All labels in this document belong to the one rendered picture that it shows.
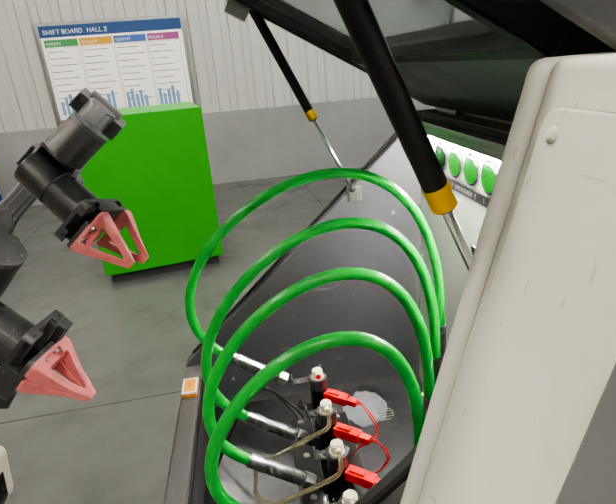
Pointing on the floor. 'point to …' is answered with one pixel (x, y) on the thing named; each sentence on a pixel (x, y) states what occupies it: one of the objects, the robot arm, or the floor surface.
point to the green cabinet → (159, 187)
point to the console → (543, 290)
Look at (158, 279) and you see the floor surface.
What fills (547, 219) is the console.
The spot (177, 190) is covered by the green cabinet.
